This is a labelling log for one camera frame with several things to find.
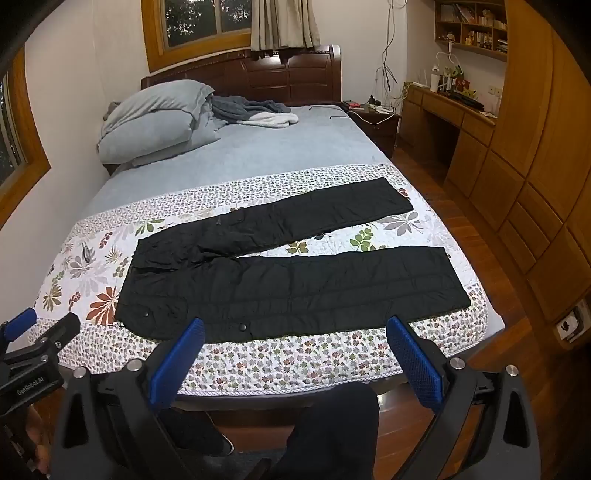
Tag beige curtain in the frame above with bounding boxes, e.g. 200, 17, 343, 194
250, 0, 322, 52

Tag white fleece cloth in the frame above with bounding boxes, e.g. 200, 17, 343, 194
226, 112, 300, 128

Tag dark wooden headboard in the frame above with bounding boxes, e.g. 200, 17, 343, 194
141, 45, 342, 108

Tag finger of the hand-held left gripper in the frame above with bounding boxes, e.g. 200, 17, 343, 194
0, 308, 38, 344
25, 313, 82, 366

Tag grey knit blanket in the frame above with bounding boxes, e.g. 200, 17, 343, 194
210, 95, 293, 125

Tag white desk lamp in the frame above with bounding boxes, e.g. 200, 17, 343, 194
435, 42, 462, 93

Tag white wall socket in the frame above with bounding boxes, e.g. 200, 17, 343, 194
554, 308, 583, 343

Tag dark wooden nightstand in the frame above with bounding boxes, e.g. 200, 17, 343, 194
341, 100, 402, 158

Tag wooden framed window with curtain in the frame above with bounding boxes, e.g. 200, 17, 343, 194
141, 0, 262, 73

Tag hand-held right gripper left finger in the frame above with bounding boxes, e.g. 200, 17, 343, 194
48, 318, 206, 480

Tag white hanging cables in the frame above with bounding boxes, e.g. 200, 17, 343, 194
375, 0, 409, 114

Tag light wooden desk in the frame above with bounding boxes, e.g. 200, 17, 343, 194
398, 82, 498, 197

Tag light wooden wardrobe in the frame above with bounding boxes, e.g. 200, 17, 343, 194
467, 0, 591, 344

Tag wooden framed side window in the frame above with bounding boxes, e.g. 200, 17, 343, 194
0, 46, 52, 228

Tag bed with light blue sheet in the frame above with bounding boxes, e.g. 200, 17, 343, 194
34, 104, 506, 407

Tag floral quilt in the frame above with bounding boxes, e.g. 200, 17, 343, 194
34, 164, 489, 376

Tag person's foot in dark slipper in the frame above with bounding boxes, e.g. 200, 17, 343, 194
158, 408, 235, 459

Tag person's left hand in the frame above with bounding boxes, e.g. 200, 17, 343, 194
24, 406, 52, 476

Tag black cable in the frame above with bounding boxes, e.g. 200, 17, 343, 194
308, 105, 354, 120

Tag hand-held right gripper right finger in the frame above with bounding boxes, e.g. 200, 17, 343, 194
386, 316, 542, 480

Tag person's leg in dark trousers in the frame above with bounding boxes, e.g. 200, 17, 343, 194
281, 383, 382, 480

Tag wooden wall shelf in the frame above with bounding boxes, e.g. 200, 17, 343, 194
434, 0, 509, 62

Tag blue-grey pillow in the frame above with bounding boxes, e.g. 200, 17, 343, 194
96, 111, 223, 168
102, 79, 216, 137

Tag black pants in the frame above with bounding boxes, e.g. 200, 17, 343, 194
115, 178, 472, 343

